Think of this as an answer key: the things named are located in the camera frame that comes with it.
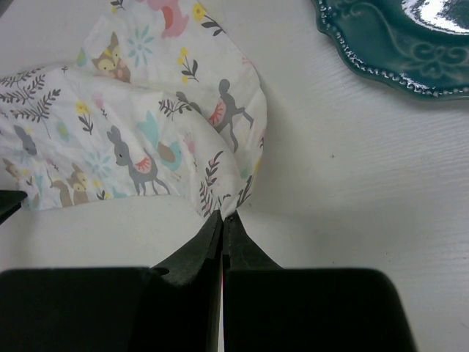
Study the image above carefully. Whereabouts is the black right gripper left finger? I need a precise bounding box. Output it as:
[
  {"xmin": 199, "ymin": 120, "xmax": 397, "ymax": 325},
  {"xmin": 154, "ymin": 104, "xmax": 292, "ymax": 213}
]
[{"xmin": 1, "ymin": 212, "xmax": 223, "ymax": 351}]

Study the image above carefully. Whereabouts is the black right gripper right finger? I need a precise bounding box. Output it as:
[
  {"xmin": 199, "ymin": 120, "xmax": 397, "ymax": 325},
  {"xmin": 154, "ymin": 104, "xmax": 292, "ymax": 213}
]
[{"xmin": 223, "ymin": 214, "xmax": 417, "ymax": 351}]

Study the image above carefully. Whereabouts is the animal print cloth napkin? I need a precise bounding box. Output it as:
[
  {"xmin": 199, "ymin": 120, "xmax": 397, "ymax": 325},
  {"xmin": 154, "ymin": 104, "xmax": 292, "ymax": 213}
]
[{"xmin": 1, "ymin": 1, "xmax": 267, "ymax": 217}]

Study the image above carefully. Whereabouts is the teal ceramic plate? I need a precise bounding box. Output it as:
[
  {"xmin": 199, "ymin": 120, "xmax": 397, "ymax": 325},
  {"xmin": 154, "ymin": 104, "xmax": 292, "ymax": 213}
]
[{"xmin": 312, "ymin": 0, "xmax": 468, "ymax": 100}]

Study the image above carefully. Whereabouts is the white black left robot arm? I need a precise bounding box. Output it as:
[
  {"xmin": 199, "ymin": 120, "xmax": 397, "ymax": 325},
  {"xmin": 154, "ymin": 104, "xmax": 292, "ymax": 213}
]
[{"xmin": 0, "ymin": 190, "xmax": 27, "ymax": 224}]

